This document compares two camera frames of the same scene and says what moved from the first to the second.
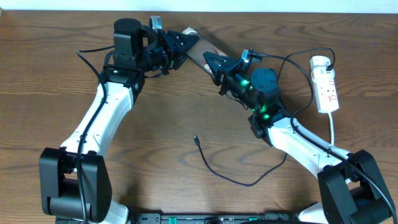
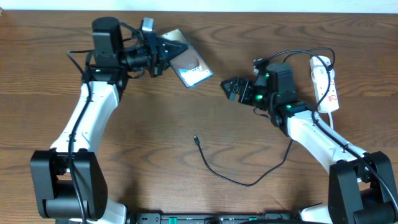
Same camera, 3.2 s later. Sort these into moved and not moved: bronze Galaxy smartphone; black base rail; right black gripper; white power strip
Moved: bronze Galaxy smartphone; right black gripper
Not moved: white power strip; black base rail
